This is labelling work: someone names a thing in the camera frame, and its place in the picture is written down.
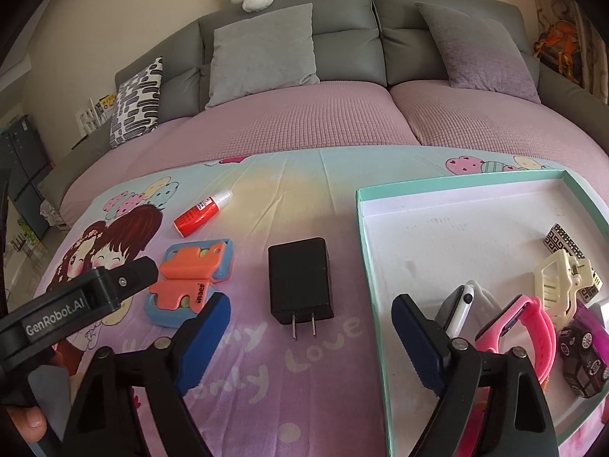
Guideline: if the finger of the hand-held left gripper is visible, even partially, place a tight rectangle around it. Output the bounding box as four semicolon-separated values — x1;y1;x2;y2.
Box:
92;256;160;312

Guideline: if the black and white patterned cushion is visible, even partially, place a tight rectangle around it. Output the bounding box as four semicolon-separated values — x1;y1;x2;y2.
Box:
109;56;164;149

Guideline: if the pink sofa cover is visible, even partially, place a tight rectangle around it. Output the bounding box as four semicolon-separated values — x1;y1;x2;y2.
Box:
62;78;600;229

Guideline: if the black white patterned clip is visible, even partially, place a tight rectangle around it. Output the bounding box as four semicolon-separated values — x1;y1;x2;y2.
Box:
544;223;605;302

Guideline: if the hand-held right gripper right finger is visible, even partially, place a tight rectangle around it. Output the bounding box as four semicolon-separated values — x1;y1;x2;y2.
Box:
391;294;560;457

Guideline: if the person's left hand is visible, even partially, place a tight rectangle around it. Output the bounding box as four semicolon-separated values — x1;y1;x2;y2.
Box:
5;404;49;444

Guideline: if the printed cartoon blanket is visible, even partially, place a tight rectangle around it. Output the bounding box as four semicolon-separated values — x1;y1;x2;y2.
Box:
0;145;609;457

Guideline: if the cream hair claw clip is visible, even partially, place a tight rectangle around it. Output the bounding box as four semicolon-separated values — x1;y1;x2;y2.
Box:
535;249;586;317

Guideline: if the grey and purple cushion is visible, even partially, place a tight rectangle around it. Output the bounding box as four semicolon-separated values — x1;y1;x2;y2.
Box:
415;2;542;104

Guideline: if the white smartwatch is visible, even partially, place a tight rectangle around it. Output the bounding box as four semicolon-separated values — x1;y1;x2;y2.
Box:
435;280;496;344

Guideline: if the red glue bottle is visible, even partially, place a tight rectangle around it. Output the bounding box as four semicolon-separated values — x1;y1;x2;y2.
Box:
174;189;234;238

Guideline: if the black toy car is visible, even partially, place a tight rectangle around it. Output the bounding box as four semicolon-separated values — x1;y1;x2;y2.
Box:
559;326;609;398

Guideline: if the small white rack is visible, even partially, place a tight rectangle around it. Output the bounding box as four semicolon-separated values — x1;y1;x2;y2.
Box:
76;96;117;136

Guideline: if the pink smartwatch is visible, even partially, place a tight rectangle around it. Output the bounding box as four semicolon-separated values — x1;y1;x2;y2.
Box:
476;294;557;384

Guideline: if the light grey cushion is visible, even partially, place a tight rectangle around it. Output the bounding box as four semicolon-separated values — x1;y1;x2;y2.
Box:
206;3;320;109

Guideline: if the black charger plug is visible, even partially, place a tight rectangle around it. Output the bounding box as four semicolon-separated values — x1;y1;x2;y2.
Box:
268;237;335;342

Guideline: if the orange embroidered cushion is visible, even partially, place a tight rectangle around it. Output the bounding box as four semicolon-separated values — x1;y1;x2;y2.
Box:
533;20;583;87

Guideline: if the purple toy car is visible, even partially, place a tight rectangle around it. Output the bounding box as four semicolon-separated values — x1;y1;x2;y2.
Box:
571;305;606;341

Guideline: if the teal cardboard box lid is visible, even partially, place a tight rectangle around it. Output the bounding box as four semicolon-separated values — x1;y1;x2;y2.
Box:
356;169;609;457

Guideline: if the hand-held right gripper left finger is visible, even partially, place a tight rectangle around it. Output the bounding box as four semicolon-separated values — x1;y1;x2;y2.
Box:
62;292;232;457

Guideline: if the orange and blue toy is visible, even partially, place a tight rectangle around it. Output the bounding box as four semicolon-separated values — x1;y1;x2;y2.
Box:
144;238;235;328

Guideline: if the grey sofa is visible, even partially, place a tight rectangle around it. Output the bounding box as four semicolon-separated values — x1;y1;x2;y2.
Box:
38;0;609;229

